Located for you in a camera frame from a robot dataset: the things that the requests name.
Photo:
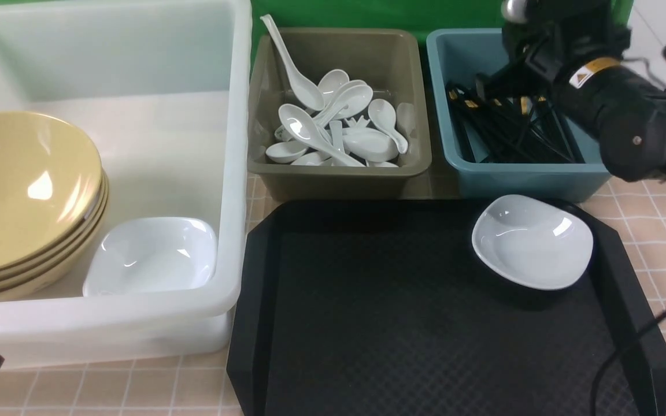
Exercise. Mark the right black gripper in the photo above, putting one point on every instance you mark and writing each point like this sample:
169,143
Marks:
559,37

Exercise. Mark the white square dish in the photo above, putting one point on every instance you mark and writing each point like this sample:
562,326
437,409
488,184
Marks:
154,254
532,244

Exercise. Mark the white soup spoon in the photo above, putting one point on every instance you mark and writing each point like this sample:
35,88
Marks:
304,89

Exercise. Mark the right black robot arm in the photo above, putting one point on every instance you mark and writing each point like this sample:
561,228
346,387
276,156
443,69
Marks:
620,109

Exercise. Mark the white spoon bowl centre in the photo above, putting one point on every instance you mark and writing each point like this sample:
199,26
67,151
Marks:
370,145

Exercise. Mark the bottom stacked yellow bowl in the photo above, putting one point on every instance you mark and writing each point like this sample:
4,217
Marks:
54,269

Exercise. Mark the middle stacked yellow bowl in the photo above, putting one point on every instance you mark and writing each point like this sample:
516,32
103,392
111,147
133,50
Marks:
43,270

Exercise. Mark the black chopsticks pile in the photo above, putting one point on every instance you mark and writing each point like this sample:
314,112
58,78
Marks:
524,130

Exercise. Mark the blue chopstick bin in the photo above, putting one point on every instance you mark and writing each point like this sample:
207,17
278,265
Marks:
455,56

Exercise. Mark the green cloth backdrop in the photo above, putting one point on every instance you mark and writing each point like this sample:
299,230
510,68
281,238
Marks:
420,18

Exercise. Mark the olive green spoon bin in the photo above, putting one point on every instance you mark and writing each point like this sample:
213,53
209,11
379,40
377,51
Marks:
388,60

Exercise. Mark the white spoon right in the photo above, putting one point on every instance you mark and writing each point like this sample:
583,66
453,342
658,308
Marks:
384,117

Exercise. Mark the white spoon top of pile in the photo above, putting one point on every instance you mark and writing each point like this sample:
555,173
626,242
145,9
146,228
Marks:
331,83

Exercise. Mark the white spoon centre long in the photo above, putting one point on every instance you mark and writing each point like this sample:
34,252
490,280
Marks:
298,123

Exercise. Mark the white spoon lower left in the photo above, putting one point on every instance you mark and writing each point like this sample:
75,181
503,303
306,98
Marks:
286,152

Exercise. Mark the large white plastic tub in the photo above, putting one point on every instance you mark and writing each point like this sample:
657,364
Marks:
161,87

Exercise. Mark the white square dish in tub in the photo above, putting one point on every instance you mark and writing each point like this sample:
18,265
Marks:
154,254

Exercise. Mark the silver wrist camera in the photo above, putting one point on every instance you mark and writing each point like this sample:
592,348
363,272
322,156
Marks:
516,11

